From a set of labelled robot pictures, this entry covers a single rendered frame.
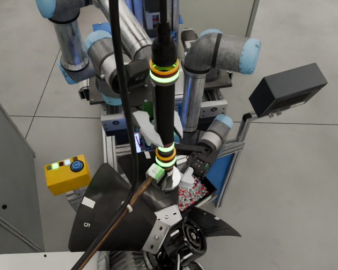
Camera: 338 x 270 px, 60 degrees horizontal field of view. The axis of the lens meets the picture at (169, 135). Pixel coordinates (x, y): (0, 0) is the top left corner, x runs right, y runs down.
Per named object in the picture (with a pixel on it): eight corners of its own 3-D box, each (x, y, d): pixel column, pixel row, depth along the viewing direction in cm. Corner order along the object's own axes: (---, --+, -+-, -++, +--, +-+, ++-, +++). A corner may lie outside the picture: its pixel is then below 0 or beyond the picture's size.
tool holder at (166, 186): (164, 203, 69) (164, 185, 61) (141, 188, 71) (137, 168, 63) (185, 175, 73) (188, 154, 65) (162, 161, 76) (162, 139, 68)
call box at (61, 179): (54, 197, 121) (46, 186, 113) (51, 177, 127) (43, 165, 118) (93, 185, 125) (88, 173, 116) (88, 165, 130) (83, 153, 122)
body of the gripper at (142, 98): (165, 121, 66) (140, 88, 72) (165, 95, 59) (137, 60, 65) (134, 135, 64) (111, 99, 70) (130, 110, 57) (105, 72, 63)
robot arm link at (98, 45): (114, 50, 79) (109, 22, 72) (132, 75, 74) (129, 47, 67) (86, 60, 77) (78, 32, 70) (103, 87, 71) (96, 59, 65)
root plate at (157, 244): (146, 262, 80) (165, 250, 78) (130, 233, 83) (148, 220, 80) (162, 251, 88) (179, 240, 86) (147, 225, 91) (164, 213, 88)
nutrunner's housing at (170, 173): (168, 193, 73) (167, 34, 36) (155, 185, 75) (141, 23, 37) (176, 181, 75) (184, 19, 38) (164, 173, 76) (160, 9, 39)
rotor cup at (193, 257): (165, 286, 83) (200, 266, 79) (140, 239, 87) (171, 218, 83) (186, 267, 96) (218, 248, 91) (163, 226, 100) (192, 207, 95)
